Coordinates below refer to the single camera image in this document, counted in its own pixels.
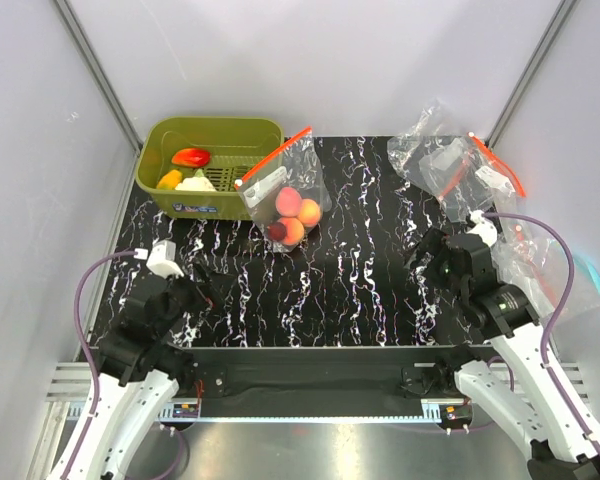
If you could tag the orange-red peach top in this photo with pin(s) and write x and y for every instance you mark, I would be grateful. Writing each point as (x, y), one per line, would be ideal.
(294, 231)

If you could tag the black marble mat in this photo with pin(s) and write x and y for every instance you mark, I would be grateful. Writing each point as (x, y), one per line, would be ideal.
(346, 285)

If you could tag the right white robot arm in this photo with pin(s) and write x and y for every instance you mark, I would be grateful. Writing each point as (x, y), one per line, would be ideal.
(550, 424)

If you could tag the green plastic basket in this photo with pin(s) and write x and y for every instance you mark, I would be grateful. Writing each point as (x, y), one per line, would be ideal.
(235, 145)

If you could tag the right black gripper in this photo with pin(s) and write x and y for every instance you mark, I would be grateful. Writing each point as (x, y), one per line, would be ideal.
(433, 243)

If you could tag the orange peach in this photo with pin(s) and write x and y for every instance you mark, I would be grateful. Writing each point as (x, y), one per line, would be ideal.
(310, 213)

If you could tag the clear bag pile upper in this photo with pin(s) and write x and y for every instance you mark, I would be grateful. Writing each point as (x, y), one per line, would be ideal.
(453, 165)

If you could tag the dark red plum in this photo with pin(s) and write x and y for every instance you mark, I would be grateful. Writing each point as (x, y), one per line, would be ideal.
(276, 231)

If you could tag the pink peach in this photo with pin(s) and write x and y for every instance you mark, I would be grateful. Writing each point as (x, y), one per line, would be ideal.
(288, 202)

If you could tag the yellow-orange mango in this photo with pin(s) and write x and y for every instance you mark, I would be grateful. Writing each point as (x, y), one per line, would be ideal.
(170, 180)

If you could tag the clear bag blue zipper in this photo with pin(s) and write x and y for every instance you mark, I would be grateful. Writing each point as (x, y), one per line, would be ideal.
(534, 261)

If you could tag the clear bag orange zipper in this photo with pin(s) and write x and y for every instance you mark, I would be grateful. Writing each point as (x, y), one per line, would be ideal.
(293, 164)

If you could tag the red pepper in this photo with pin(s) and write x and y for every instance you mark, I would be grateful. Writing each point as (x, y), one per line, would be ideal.
(191, 158)

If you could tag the aluminium frame rail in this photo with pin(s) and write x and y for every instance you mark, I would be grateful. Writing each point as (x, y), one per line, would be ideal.
(88, 54)

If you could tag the white cauliflower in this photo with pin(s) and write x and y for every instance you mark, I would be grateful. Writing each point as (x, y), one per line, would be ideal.
(197, 183)

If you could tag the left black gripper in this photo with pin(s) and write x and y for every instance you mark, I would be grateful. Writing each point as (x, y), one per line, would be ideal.
(209, 292)

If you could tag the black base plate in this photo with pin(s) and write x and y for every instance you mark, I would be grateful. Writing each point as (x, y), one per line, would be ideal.
(281, 369)

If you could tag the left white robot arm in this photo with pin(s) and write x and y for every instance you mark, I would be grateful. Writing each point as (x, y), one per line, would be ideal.
(137, 372)

